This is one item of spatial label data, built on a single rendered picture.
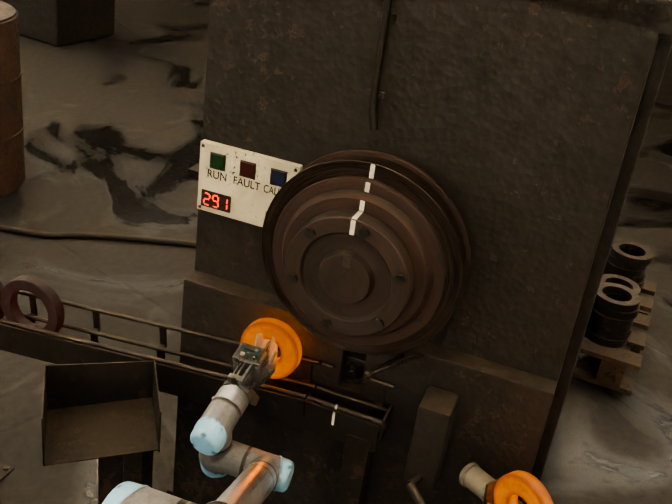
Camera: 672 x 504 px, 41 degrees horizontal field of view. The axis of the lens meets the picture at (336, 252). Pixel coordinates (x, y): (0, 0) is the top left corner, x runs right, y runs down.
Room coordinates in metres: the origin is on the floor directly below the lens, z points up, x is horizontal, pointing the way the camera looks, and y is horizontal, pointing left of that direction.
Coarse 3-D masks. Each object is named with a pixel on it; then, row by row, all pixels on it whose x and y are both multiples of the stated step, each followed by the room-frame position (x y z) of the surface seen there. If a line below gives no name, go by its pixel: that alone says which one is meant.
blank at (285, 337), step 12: (252, 324) 1.84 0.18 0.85; (264, 324) 1.83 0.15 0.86; (276, 324) 1.83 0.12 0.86; (252, 336) 1.84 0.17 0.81; (264, 336) 1.83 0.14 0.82; (276, 336) 1.82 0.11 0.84; (288, 336) 1.81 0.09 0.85; (288, 348) 1.81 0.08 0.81; (300, 348) 1.82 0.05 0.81; (288, 360) 1.81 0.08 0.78; (300, 360) 1.82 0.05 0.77; (276, 372) 1.81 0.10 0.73; (288, 372) 1.80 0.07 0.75
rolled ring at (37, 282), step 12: (24, 276) 2.05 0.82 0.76; (12, 288) 2.03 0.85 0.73; (24, 288) 2.02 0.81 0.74; (36, 288) 2.01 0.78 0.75; (48, 288) 2.02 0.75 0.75; (12, 300) 2.04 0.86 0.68; (48, 300) 2.00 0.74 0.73; (60, 300) 2.02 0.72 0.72; (12, 312) 2.04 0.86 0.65; (48, 312) 2.00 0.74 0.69; (60, 312) 2.01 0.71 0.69; (36, 324) 2.05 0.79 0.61; (48, 324) 2.00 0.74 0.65; (60, 324) 2.01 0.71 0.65
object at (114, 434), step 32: (64, 384) 1.74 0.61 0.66; (96, 384) 1.77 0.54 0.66; (128, 384) 1.79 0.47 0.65; (64, 416) 1.71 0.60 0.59; (96, 416) 1.72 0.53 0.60; (128, 416) 1.73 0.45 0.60; (160, 416) 1.62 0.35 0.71; (64, 448) 1.60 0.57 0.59; (96, 448) 1.61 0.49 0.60; (128, 448) 1.61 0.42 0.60
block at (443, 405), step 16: (432, 400) 1.70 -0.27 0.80; (448, 400) 1.71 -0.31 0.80; (416, 416) 1.68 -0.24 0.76; (432, 416) 1.66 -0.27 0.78; (448, 416) 1.65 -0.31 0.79; (416, 432) 1.67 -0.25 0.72; (432, 432) 1.66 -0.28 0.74; (448, 432) 1.67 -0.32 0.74; (416, 448) 1.67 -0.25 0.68; (432, 448) 1.65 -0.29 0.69; (416, 464) 1.66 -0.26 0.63; (432, 464) 1.65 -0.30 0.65; (432, 480) 1.65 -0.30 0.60
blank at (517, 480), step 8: (512, 472) 1.53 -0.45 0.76; (520, 472) 1.52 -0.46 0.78; (504, 480) 1.52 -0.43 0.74; (512, 480) 1.51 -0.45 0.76; (520, 480) 1.49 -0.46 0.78; (528, 480) 1.48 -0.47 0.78; (536, 480) 1.49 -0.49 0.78; (496, 488) 1.53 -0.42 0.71; (504, 488) 1.52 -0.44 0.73; (512, 488) 1.50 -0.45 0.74; (520, 488) 1.49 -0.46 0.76; (528, 488) 1.47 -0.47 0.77; (536, 488) 1.47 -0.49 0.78; (544, 488) 1.47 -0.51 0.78; (496, 496) 1.53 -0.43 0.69; (504, 496) 1.51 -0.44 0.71; (512, 496) 1.51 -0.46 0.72; (520, 496) 1.48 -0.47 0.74; (528, 496) 1.47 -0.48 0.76; (536, 496) 1.45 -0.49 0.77; (544, 496) 1.45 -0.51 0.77
